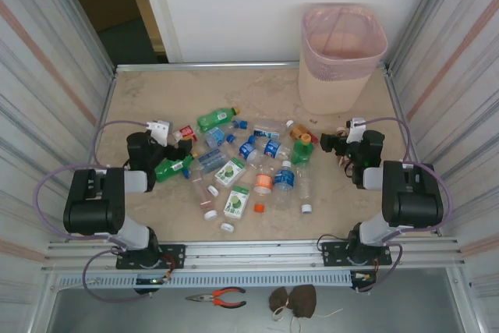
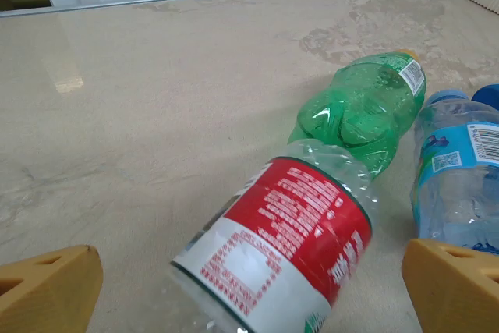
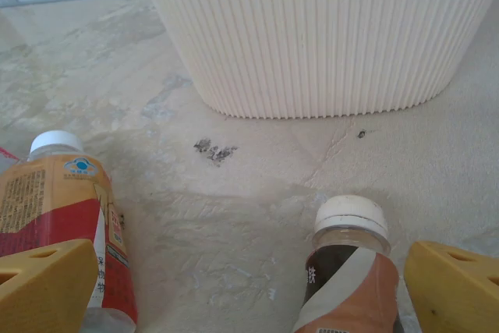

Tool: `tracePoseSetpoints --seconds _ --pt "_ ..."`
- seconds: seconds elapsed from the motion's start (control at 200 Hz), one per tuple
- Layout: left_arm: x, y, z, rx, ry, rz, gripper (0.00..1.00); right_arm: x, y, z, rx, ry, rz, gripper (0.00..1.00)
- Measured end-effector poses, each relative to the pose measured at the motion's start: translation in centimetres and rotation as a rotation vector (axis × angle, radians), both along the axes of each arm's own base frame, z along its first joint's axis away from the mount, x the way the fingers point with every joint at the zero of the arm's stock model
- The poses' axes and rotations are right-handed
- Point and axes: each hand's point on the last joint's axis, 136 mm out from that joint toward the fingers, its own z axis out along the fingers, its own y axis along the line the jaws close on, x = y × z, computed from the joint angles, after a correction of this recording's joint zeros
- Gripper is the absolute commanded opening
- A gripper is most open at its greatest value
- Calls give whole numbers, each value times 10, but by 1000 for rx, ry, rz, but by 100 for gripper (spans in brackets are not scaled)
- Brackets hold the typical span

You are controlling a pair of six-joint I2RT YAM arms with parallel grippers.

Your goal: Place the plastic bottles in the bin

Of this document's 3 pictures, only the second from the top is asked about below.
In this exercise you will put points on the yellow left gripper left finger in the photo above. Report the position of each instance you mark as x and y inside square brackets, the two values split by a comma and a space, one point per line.
[47, 294]

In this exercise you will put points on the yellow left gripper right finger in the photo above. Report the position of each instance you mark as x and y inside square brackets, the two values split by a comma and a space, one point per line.
[456, 294]

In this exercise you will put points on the clear bottle light blue label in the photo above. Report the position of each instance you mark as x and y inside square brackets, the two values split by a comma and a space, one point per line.
[448, 146]

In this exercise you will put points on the clear bottle red white label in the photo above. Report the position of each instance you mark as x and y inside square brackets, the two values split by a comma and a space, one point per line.
[296, 212]

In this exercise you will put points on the clear bottle dark blue label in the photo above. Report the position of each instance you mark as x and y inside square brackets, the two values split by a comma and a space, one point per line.
[487, 97]

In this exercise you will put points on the green soda bottle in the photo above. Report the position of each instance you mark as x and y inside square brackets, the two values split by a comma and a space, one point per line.
[351, 122]

